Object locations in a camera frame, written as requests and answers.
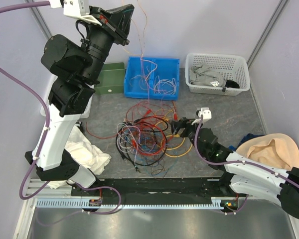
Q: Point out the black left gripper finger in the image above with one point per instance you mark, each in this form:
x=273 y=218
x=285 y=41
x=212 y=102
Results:
x=122 y=24
x=125 y=9

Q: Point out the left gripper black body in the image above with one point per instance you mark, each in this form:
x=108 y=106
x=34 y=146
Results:
x=109 y=28

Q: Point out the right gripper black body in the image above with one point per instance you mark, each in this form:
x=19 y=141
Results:
x=190 y=130

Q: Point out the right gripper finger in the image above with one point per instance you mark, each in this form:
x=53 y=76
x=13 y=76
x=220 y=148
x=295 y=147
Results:
x=184 y=119
x=176 y=126

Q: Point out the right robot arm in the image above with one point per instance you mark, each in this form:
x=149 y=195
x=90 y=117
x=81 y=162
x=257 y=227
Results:
x=266 y=166

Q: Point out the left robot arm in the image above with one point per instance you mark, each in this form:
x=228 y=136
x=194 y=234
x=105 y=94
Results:
x=77 y=68

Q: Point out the grey adidas sweatshirt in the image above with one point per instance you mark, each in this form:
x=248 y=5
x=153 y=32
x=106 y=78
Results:
x=203 y=75

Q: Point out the white basket with clothes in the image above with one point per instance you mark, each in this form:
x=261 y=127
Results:
x=231 y=67

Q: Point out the blue divided plastic bin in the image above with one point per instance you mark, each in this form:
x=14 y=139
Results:
x=152 y=78

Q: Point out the black cloth in basket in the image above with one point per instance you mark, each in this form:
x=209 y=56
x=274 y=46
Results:
x=232 y=84

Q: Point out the blue cloth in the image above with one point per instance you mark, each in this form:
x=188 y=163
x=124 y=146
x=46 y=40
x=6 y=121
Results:
x=243 y=140

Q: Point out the green plastic box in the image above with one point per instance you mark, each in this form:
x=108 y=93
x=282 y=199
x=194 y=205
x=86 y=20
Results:
x=111 y=79

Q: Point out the beige bucket hat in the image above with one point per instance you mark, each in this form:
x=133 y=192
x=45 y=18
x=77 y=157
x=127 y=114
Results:
x=276 y=150

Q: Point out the white cloth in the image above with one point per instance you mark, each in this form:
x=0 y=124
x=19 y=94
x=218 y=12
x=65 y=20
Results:
x=87 y=152

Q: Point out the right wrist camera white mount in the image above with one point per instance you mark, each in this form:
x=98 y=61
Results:
x=203 y=114

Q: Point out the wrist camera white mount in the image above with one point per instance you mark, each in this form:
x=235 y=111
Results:
x=203 y=114
x=76 y=9

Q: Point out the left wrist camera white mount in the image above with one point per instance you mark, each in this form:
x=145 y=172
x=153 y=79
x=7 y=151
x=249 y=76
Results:
x=76 y=9

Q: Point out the left grey aluminium post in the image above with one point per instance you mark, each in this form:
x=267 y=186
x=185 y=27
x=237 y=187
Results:
x=40 y=20

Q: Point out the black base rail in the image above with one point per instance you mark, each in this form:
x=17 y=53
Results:
x=170 y=190

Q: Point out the light blue cable duct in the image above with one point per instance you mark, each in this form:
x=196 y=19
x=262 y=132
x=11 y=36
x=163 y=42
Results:
x=88 y=204

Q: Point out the grey aluminium corner post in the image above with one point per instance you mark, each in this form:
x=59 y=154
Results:
x=267 y=30

